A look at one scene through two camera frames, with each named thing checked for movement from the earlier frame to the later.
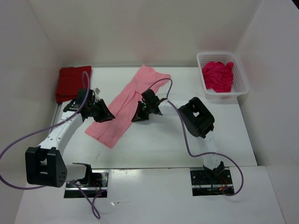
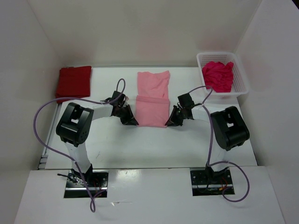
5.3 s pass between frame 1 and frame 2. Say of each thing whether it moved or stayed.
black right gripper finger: moved
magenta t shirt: stayed
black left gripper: moved
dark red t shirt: stayed
